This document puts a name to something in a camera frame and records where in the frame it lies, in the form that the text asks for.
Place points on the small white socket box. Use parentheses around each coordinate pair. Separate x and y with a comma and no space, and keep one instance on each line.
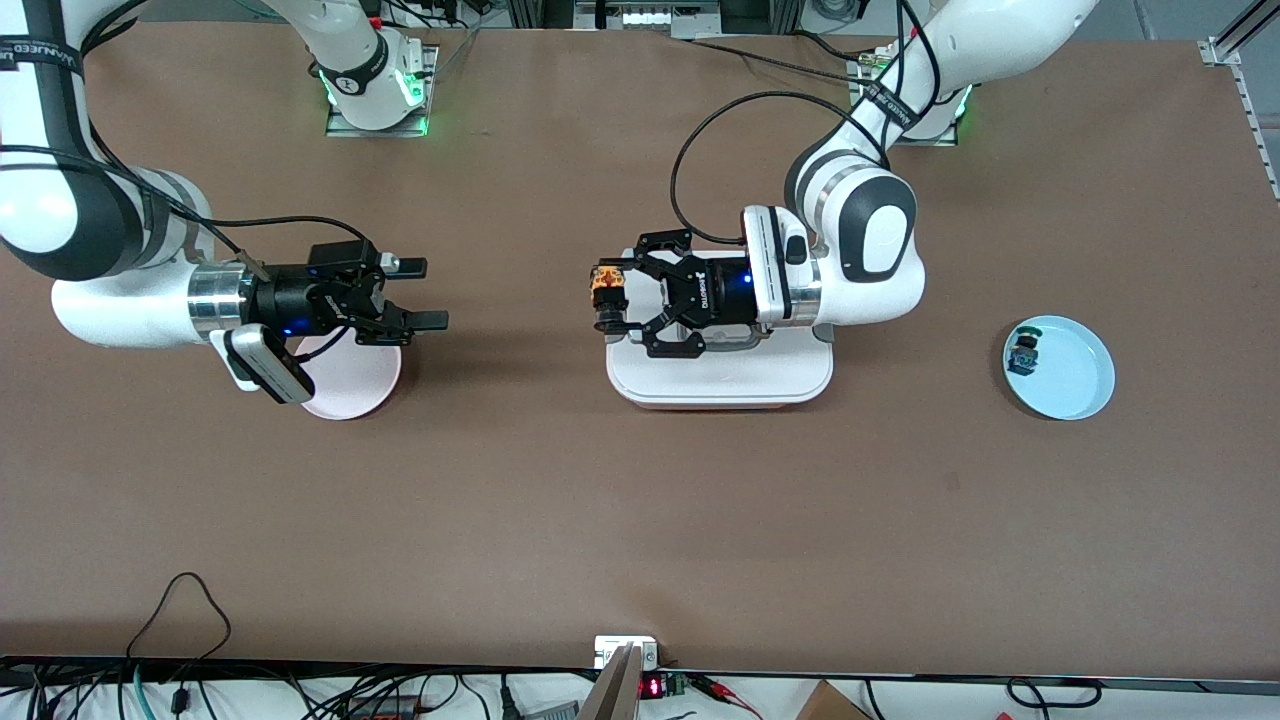
(610,645)

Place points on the orange black switch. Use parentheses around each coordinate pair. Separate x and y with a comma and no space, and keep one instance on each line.
(607,285)

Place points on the blue green switch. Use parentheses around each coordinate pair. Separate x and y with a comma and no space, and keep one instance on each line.
(1023,352)

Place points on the brown cardboard piece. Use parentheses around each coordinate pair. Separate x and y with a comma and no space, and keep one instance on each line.
(830,705)

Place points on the round pink plate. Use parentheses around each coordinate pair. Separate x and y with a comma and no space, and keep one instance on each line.
(360,385)

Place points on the aluminium profile rail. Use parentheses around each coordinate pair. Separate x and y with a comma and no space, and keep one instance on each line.
(1245,25)

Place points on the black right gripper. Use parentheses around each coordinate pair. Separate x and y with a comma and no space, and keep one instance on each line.
(284,299)

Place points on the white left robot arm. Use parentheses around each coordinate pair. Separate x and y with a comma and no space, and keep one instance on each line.
(1000,40)

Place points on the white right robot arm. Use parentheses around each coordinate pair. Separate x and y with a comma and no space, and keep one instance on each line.
(110,310)

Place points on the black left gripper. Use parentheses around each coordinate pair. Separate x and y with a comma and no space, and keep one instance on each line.
(718,291)

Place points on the perforated metal strip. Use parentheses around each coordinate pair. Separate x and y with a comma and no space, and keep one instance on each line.
(1255,125)

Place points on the round light blue plate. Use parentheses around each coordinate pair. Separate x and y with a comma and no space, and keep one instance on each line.
(1075,370)

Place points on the circuit board red display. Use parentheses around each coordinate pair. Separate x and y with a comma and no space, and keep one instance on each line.
(652,687)

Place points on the grey slanted post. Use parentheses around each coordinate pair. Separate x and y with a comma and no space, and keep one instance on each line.
(615,695)

